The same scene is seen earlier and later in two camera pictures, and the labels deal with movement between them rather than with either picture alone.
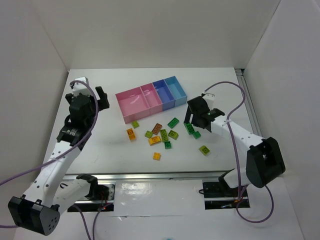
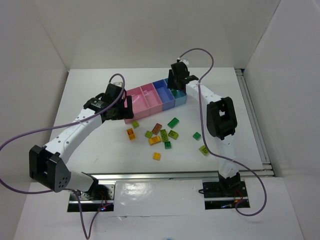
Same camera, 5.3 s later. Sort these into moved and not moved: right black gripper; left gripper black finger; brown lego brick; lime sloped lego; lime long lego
Moved: right black gripper; left gripper black finger
Not moved: brown lego brick; lime long lego; lime sloped lego
